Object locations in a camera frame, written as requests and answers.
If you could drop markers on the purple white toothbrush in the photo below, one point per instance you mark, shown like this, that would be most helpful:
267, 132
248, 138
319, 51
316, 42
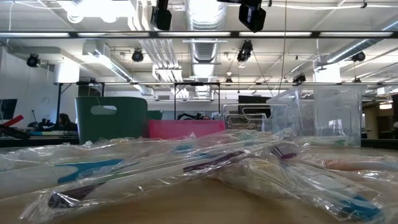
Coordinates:
214, 161

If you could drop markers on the green white toothbrush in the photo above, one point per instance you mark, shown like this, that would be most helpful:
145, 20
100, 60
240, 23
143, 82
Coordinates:
340, 142

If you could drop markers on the orange white toothbrush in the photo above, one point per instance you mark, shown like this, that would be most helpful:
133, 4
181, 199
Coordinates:
357, 165

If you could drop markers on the black background robot arm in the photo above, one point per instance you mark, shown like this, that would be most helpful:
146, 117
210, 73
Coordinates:
43, 124
189, 116
66, 123

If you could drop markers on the black metal rack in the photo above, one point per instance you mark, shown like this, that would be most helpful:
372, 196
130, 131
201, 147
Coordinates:
197, 83

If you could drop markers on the black monitor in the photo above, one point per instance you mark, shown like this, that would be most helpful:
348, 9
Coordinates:
252, 99

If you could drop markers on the person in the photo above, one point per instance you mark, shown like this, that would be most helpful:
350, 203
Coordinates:
206, 118

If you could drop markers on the clear plastic bin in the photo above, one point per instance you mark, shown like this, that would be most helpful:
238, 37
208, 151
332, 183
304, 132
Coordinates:
248, 118

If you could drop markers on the pink plastic bin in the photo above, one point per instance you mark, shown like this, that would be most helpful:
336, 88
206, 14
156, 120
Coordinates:
186, 129

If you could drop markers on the frosted clear plastic tub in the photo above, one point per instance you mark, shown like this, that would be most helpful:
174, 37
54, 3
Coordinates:
326, 115

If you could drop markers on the green plastic bin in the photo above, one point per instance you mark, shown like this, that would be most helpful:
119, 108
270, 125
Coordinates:
124, 124

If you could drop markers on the red bar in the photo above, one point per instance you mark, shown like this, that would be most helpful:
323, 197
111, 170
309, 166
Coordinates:
14, 120

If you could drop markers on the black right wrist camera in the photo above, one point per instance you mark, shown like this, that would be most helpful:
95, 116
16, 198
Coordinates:
252, 17

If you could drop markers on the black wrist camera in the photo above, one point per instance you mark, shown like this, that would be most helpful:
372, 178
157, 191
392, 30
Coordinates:
252, 17
161, 17

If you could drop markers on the black overhead frame bar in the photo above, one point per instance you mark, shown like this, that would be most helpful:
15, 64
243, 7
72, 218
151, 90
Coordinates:
234, 34

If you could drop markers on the black hanging camera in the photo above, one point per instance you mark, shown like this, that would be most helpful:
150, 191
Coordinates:
137, 56
32, 60
358, 56
245, 51
299, 78

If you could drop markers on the silver ventilation duct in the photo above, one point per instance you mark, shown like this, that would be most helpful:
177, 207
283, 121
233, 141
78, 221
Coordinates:
205, 49

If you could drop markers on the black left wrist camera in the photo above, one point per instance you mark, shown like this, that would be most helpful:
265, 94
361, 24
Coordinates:
161, 17

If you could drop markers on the dark wall monitor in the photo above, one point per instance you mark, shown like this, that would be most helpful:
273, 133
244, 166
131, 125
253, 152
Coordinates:
7, 109

